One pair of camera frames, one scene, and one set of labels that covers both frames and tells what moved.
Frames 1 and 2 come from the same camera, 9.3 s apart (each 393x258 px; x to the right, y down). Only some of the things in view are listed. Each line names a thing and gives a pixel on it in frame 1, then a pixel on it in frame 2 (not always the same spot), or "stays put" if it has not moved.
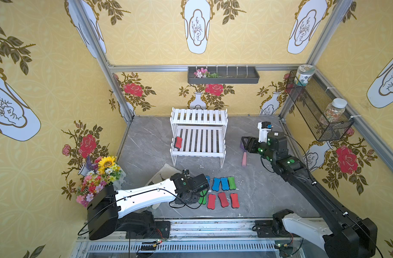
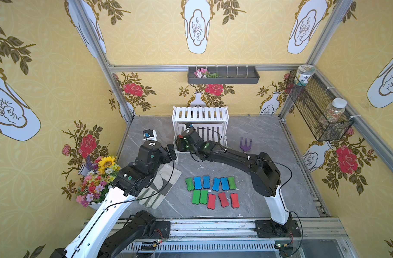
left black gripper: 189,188 to 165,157
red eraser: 234,200 stays put
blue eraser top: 209,180 stays put
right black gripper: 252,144 to 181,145
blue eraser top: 215,186 stays put
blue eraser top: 225,183 stays put
